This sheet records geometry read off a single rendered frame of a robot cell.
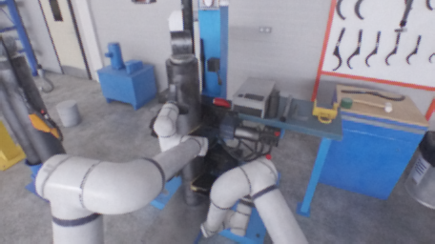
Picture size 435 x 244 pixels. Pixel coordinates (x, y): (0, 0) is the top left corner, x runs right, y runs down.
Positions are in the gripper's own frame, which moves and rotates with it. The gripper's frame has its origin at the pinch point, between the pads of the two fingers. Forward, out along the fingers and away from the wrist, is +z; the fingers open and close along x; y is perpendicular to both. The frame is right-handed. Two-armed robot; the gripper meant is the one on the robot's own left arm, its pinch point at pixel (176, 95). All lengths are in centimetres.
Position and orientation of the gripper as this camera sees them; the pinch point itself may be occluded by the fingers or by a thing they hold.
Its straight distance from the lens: 129.8
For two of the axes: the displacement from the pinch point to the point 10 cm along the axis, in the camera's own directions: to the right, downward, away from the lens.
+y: -10.0, -0.1, 0.3
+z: 0.3, -5.0, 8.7
